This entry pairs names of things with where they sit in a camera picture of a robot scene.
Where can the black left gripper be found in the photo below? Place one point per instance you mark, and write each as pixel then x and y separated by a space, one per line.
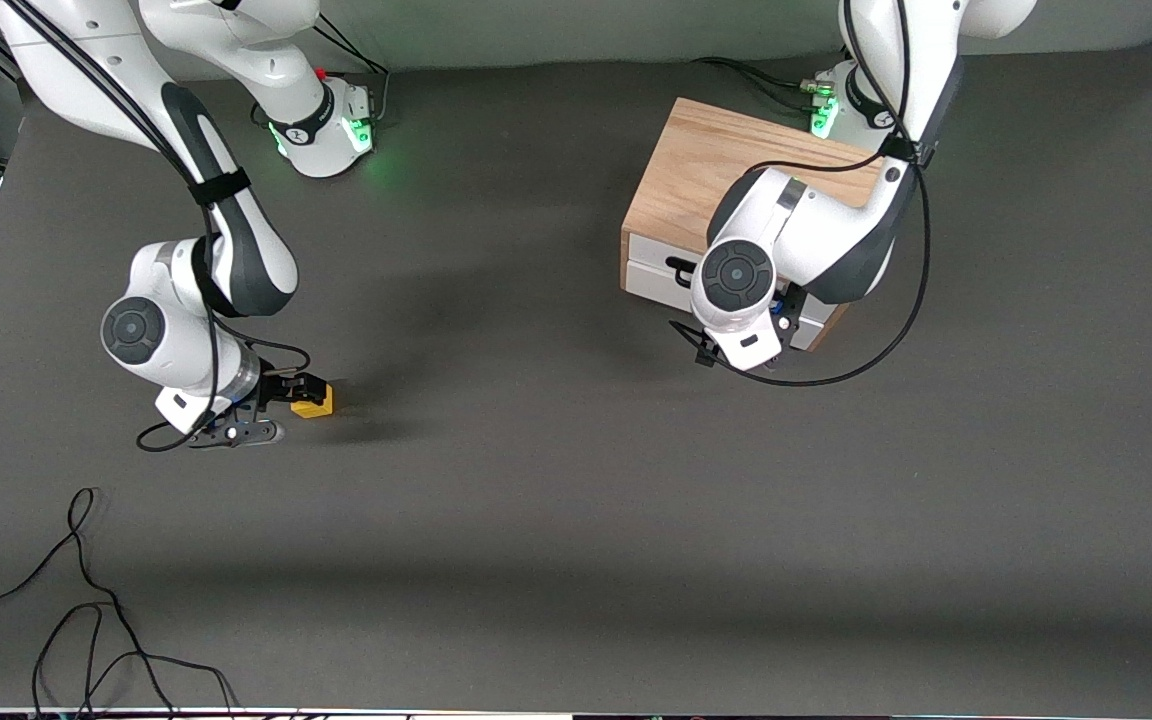
pixel 789 322

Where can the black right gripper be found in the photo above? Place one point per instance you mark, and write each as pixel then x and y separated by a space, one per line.
pixel 272 390

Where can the yellow wooden cube block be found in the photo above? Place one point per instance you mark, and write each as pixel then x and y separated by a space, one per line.
pixel 311 410

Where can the wooden drawer with white front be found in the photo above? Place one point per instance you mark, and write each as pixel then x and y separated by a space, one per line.
pixel 648 252

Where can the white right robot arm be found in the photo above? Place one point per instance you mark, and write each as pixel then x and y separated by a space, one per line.
pixel 176 340

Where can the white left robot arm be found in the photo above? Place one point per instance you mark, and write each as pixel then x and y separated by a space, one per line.
pixel 816 240

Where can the wooden drawer cabinet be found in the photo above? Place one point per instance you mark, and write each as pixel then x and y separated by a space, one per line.
pixel 696 160

